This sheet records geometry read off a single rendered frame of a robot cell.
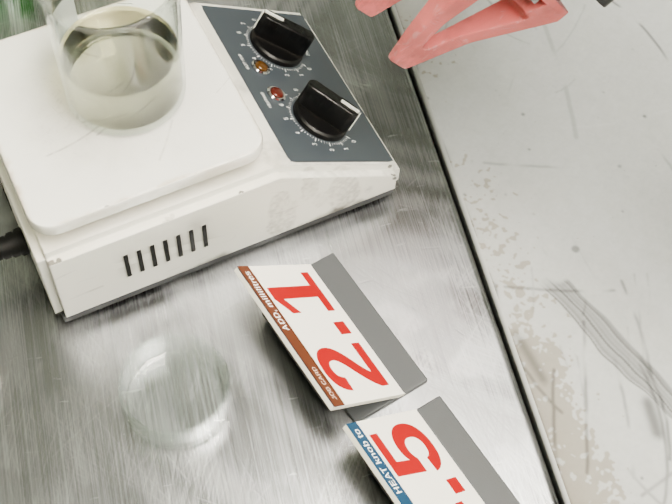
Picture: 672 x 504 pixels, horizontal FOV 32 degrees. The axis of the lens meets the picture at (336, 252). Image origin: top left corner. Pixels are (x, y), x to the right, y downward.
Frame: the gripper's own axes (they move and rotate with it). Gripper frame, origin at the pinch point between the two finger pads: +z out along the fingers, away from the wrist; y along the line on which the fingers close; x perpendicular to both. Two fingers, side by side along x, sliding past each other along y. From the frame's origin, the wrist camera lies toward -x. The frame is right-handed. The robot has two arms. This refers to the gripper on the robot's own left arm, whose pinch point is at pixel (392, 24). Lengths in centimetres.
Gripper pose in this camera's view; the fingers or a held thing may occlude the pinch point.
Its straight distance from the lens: 55.5
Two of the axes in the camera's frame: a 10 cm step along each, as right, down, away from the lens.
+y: 4.3, 7.9, -4.4
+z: -7.2, 6.0, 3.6
